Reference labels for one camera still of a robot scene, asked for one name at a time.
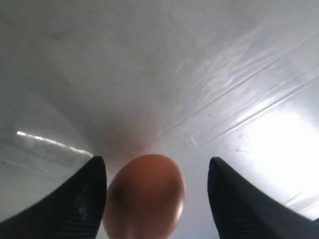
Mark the brown egg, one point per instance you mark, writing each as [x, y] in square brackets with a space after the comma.
[145, 199]

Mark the clear plastic bin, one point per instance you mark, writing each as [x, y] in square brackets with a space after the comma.
[189, 79]

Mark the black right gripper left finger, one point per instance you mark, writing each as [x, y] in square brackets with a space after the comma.
[73, 211]

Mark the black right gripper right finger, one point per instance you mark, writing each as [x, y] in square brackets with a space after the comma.
[242, 211]

